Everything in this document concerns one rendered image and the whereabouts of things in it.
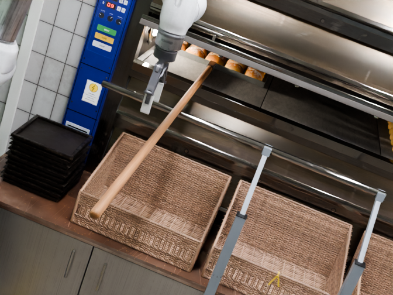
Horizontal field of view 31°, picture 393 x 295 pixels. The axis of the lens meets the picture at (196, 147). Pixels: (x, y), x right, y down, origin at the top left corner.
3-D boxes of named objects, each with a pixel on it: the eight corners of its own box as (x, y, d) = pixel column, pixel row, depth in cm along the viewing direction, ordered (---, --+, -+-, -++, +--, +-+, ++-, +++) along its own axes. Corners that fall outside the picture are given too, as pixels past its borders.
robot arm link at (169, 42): (155, 28, 227) (150, 46, 229) (182, 38, 226) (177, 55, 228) (162, 23, 235) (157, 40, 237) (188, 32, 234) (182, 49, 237)
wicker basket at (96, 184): (106, 180, 346) (122, 129, 335) (214, 225, 341) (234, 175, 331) (66, 221, 301) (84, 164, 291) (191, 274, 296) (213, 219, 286)
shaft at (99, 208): (97, 222, 192) (100, 213, 191) (86, 218, 192) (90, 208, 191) (211, 72, 350) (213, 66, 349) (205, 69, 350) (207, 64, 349)
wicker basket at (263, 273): (219, 226, 342) (239, 177, 331) (330, 273, 337) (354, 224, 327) (198, 276, 297) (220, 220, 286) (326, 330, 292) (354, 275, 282)
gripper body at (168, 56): (159, 40, 237) (151, 66, 240) (153, 45, 229) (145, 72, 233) (181, 48, 236) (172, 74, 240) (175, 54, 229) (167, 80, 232)
